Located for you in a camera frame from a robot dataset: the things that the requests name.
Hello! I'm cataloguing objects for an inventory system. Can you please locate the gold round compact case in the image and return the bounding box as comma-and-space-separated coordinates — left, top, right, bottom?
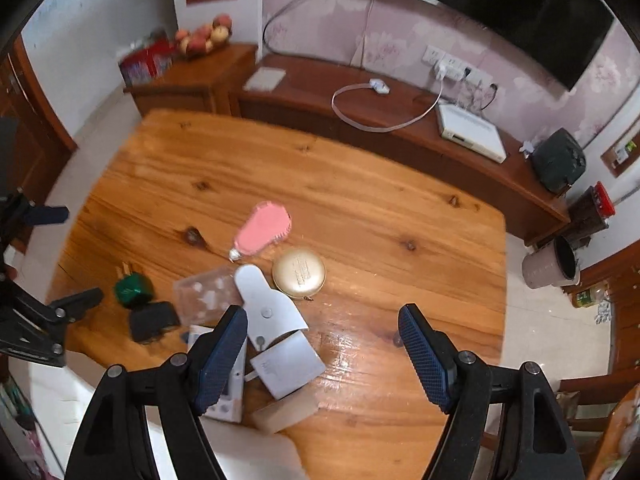
272, 247, 327, 296

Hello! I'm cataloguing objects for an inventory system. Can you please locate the black charger block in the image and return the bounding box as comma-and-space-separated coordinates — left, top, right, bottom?
128, 301, 182, 345

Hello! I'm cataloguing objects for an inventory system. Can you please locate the white set-top box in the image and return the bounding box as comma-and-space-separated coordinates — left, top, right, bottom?
434, 102, 507, 164

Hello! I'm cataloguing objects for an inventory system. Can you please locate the small wooden wall frame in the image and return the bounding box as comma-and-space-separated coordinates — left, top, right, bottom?
599, 117, 640, 177

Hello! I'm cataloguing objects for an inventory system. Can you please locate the white cable with adapter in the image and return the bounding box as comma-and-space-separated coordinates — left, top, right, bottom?
331, 78, 446, 134

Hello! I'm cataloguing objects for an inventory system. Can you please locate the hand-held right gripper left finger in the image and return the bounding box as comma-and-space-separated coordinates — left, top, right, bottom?
65, 304, 249, 480

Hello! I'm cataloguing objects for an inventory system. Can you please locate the white flat pad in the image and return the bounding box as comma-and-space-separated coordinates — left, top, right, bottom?
243, 67, 287, 92

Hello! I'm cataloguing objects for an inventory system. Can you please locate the white square card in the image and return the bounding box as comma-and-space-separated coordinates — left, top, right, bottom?
249, 332, 327, 401

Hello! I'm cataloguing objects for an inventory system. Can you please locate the long wooden television cabinet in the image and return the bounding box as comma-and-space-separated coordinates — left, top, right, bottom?
235, 54, 571, 249

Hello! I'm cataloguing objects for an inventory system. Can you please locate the black television cable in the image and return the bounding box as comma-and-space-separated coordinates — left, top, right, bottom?
261, 0, 351, 56

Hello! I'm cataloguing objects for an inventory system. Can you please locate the yellow plastic bottle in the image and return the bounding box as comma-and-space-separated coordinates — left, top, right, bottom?
572, 284, 609, 309

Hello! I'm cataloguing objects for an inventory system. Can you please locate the black plastic bag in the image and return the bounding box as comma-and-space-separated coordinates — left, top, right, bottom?
530, 128, 587, 196

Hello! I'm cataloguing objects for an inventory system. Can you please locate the small wooden side cabinet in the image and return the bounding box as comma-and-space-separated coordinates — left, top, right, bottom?
123, 43, 259, 116

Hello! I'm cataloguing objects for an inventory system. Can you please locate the red printed box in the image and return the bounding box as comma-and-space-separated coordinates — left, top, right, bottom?
118, 40, 175, 87

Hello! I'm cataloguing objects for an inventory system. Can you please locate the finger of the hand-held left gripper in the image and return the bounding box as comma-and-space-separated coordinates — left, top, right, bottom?
0, 274, 104, 368
0, 189, 70, 261

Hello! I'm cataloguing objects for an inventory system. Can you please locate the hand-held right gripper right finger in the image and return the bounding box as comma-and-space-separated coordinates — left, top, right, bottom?
398, 303, 587, 480

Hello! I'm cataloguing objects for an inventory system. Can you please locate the grey waste bin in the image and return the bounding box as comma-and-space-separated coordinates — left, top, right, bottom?
521, 234, 581, 290

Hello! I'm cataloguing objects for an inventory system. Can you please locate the black flat television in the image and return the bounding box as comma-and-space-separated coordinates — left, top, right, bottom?
346, 0, 615, 92

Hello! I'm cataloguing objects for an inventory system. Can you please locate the clear plastic box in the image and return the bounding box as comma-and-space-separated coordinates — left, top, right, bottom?
173, 266, 245, 329

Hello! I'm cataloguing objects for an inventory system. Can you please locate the wooden chair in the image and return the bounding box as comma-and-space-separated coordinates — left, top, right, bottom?
557, 374, 640, 480

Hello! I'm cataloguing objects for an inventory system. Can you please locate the beige rectangular block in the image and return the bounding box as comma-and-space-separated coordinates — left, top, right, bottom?
251, 390, 321, 434

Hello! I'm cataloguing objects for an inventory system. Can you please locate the dark jar with red lid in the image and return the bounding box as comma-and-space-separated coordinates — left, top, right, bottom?
567, 182, 615, 249

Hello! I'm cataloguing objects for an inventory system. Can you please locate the bowl of fruit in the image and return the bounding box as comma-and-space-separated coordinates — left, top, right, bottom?
174, 13, 234, 59

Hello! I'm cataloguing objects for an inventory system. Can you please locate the pink hairbrush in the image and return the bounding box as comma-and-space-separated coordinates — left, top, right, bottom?
229, 201, 294, 263

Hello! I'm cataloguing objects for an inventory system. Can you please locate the white rectangular device box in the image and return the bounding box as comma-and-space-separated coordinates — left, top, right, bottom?
187, 325, 249, 424

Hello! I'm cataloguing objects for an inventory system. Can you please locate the white wall socket strip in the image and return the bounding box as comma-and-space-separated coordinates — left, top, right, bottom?
423, 44, 494, 89

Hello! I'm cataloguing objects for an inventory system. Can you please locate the wooden door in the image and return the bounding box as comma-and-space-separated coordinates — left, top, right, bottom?
0, 35, 79, 257

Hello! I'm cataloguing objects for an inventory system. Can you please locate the white seat cushion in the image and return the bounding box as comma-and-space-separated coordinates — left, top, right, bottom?
27, 347, 308, 480

